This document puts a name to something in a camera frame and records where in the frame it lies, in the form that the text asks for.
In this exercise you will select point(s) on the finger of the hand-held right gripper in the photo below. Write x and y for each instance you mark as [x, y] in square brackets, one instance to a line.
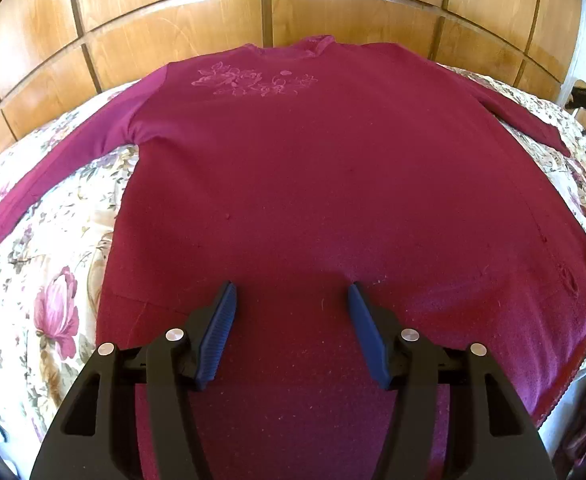
[585, 98]

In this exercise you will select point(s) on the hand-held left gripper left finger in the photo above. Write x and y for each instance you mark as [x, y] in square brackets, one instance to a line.
[219, 327]

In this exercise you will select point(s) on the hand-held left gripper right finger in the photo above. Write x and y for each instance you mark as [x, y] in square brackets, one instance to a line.
[365, 327]

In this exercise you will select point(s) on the maroon embroidered sweater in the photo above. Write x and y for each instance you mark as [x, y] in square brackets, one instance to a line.
[303, 175]

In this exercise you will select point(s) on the floral bedspread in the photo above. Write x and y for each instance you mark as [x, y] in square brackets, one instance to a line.
[48, 240]

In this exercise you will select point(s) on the wooden headboard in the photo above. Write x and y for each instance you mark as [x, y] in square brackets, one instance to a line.
[183, 15]

